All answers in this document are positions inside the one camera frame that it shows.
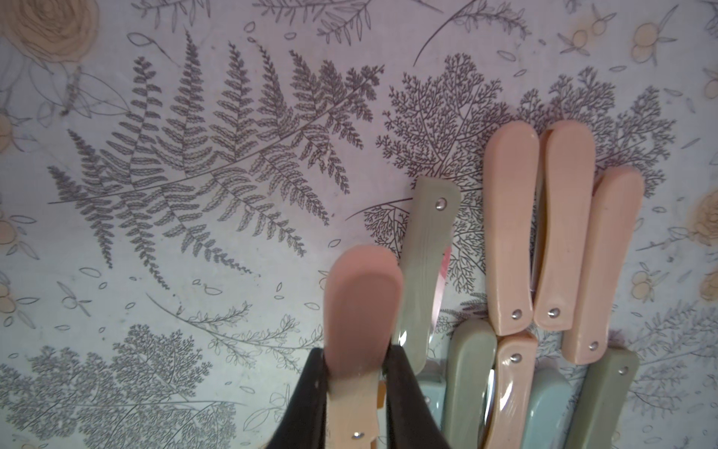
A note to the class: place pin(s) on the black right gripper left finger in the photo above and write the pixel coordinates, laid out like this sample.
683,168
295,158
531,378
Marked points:
303,423

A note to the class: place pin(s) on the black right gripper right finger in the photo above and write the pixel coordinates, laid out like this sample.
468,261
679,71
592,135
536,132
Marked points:
409,422

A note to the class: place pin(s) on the light blue folding knife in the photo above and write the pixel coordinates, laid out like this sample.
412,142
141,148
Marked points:
548,401
433,385

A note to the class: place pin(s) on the pink folding fruit knife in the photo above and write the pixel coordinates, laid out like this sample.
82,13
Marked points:
614,211
514,369
563,199
362,296
511,161

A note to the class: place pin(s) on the sage green folding knife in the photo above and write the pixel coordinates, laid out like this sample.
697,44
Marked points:
469,363
424,260

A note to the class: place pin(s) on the grey green folding knife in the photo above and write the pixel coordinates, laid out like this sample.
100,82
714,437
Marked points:
602,399

